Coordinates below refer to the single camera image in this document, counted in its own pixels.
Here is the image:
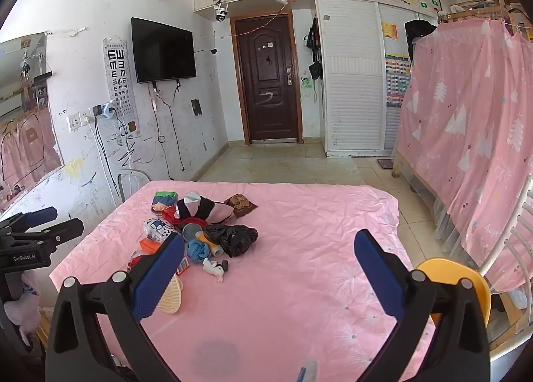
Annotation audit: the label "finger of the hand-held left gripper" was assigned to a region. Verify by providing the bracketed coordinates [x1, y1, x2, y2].
[23, 217, 85, 250]
[10, 206, 58, 228]

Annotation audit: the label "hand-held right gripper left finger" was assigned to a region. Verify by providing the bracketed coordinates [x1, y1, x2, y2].
[45, 232, 186, 382]

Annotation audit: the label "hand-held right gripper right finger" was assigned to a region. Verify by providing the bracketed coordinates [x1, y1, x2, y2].
[354, 229, 491, 382]

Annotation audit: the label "red knitted cloth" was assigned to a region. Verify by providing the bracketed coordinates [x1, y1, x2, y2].
[162, 206, 209, 229]

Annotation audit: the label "yellow plastic bin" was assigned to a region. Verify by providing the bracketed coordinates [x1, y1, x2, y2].
[416, 258, 492, 326]

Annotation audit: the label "brown snack packet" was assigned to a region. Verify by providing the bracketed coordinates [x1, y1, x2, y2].
[224, 194, 259, 218]

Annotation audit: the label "blue yarn ball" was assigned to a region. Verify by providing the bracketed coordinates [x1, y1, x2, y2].
[185, 239, 212, 264]

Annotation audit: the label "white blue printed packet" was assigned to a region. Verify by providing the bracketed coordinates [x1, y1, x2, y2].
[143, 217, 180, 243]

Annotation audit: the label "small white toy figure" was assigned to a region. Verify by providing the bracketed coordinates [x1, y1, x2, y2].
[203, 258, 226, 283]

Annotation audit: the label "white plastic bag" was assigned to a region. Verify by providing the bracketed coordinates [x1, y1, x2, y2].
[3, 274, 42, 345]

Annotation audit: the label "orange tube bottle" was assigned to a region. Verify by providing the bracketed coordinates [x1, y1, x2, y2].
[197, 231, 226, 258]

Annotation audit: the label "black white cloth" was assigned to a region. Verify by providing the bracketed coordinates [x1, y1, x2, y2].
[175, 192, 236, 226]

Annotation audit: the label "black plastic bag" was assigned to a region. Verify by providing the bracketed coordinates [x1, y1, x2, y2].
[204, 224, 259, 258]

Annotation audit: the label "white bed skirt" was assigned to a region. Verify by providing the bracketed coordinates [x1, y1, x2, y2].
[410, 174, 467, 255]

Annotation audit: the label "pink tablecloth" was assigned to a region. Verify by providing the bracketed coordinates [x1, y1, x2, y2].
[49, 181, 438, 382]

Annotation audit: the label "white metal chair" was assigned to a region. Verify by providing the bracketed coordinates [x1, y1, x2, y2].
[117, 169, 154, 203]

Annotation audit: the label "white slatted chair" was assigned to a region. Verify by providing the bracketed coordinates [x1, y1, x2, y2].
[479, 176, 533, 374]

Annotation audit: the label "eye chart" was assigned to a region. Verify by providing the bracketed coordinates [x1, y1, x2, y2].
[103, 36, 138, 118]

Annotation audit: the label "pink tree print curtain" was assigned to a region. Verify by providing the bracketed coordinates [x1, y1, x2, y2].
[391, 18, 533, 293]

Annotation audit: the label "colourful grid poster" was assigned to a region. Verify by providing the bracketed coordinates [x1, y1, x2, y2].
[385, 53, 413, 108]

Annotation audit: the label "white slatted wardrobe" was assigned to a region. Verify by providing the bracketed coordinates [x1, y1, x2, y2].
[314, 0, 438, 157]

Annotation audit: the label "dark brown door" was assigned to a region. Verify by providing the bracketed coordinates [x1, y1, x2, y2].
[230, 13, 304, 146]

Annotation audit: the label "black hanging bags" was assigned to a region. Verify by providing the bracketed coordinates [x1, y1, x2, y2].
[306, 16, 323, 81]

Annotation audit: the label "black garment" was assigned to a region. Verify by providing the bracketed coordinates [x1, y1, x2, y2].
[405, 19, 438, 62]

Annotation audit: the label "wooden drying rack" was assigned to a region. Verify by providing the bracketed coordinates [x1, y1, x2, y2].
[437, 0, 529, 25]

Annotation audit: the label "wall mirror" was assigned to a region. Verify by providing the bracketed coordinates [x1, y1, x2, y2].
[0, 32, 65, 203]

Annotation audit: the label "wooden bed frame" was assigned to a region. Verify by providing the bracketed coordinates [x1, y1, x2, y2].
[391, 149, 413, 179]

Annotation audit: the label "wall socket with chargers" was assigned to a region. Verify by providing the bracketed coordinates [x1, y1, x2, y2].
[92, 102, 116, 120]

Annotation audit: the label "black television cable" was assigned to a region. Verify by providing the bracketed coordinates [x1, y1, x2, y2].
[158, 82, 186, 172]

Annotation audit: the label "black wall television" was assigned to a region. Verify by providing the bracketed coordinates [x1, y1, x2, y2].
[131, 17, 197, 84]

